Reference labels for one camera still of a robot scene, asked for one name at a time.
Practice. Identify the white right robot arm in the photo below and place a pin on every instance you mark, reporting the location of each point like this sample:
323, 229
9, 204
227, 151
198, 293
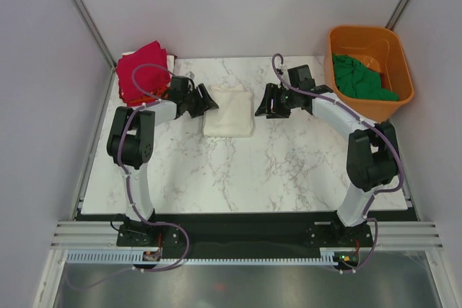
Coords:
372, 152

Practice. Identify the green t shirt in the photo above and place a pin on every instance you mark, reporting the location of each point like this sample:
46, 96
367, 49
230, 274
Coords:
355, 80

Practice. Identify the cream white t shirt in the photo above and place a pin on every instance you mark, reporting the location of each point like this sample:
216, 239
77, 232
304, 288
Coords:
234, 117

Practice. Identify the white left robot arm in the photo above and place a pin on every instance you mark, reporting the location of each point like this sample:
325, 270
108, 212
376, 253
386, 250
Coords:
131, 138

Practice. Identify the aluminium corner profile left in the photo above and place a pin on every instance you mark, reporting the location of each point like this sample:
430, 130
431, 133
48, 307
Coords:
91, 26

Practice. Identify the aluminium rail extrusion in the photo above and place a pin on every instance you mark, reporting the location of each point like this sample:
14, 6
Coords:
392, 236

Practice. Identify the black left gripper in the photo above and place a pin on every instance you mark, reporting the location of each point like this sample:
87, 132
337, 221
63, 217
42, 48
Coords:
204, 104

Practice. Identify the slotted white cable duct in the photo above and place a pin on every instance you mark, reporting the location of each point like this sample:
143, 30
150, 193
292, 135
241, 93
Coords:
140, 257

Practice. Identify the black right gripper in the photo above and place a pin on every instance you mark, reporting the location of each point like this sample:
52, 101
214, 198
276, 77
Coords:
272, 92

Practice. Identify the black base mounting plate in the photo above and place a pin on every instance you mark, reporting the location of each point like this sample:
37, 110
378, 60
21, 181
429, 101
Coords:
234, 234

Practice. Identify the folded orange red t shirt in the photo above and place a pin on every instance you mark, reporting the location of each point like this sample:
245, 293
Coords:
145, 99

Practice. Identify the folded magenta t shirt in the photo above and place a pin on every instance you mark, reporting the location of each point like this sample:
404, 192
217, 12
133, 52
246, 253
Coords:
129, 93

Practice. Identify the orange plastic basket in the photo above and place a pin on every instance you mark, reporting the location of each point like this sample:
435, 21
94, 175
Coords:
379, 49

